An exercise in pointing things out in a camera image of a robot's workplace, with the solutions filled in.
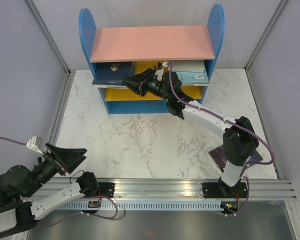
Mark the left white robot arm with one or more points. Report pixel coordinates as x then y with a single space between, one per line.
18 183

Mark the blue pink yellow bookshelf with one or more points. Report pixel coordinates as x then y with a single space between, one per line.
146 46

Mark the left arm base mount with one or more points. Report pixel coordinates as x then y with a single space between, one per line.
106 190

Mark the pale grey Gatsby book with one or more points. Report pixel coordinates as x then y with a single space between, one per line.
189 66

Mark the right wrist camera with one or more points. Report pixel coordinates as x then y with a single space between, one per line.
160 69

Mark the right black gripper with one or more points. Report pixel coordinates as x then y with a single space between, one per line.
142 78

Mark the aluminium rail frame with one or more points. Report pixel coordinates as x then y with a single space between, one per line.
133 189

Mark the dark purple blue book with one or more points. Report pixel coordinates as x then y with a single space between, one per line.
218 157

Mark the light blue book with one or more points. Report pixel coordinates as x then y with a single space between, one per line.
190 78

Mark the navy blue book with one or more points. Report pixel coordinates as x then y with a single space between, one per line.
111 73

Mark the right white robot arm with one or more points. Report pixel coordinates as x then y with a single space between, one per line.
239 140

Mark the black Moon and Sixpence book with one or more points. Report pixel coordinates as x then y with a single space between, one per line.
109 86

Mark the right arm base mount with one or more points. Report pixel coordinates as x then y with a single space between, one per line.
233 199

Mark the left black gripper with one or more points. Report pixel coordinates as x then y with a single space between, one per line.
63 156

